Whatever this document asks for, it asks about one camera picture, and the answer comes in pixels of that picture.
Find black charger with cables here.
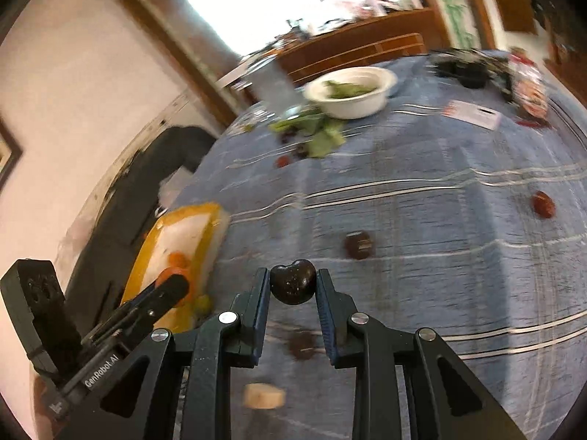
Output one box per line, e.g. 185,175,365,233
429,49,511,91

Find red date on cloth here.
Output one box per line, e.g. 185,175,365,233
531,191,556,220

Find dark plum under leaf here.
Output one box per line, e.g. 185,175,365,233
280,130,296,144

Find small red date by greens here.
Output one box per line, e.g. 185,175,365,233
276,155,291,168

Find yellow-rimmed white foam tray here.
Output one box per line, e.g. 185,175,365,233
123,203,230,333

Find wooden sideboard counter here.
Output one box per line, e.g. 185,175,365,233
277,9,450,87

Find white bowl with greens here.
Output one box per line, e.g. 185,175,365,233
302,67,398,120

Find small pale chunk front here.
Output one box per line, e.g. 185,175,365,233
243,382,287,410

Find blue plaid tablecloth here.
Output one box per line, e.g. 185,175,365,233
176,56,586,439

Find large orange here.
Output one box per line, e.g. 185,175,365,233
167,251,191,269

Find white paper card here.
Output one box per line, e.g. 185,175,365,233
442,100,502,130

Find plastic bags on sofa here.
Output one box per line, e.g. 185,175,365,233
154,166,193,219

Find green leafy vegetable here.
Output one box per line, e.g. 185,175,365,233
269,105,346,158

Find dark passion fruit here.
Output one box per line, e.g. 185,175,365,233
270,259,317,305
344,231,373,260
288,331,316,360

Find dark passion fruit back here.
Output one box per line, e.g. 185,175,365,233
270,259,317,305

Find dark passion fruit front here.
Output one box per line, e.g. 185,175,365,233
288,331,316,360

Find dark plum by greens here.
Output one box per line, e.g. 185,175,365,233
295,143,309,159

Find black sofa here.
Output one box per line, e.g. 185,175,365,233
65,126,216,335

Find clear snack jar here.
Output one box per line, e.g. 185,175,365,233
508,47,548,124

